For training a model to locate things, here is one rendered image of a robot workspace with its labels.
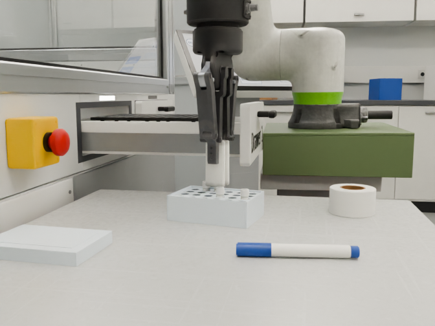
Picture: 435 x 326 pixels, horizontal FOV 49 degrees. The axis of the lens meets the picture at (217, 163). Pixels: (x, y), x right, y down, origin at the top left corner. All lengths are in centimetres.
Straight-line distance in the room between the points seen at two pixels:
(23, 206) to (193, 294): 39
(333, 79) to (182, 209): 64
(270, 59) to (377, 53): 353
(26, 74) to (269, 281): 48
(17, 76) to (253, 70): 64
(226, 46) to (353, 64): 400
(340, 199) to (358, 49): 398
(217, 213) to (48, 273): 25
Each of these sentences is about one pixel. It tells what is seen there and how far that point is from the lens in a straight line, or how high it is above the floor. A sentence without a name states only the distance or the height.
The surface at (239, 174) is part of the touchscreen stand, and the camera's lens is 201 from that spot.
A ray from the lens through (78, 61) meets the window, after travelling 98.
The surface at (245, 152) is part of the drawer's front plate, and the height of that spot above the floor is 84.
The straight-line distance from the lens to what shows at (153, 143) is 90.
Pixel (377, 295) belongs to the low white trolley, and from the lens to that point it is 48.
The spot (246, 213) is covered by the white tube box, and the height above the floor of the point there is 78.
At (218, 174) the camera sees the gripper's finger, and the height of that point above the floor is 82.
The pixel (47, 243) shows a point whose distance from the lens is 59.
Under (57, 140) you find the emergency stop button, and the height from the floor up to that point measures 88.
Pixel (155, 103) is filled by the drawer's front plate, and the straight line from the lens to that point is 132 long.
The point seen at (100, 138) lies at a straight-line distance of 93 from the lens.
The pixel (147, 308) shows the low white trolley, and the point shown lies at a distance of 44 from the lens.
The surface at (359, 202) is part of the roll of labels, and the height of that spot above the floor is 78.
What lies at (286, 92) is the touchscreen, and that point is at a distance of 199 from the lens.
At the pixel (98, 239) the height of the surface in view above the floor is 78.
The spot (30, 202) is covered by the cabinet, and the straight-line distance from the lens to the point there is 80.
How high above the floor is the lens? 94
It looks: 8 degrees down
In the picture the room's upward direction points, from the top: straight up
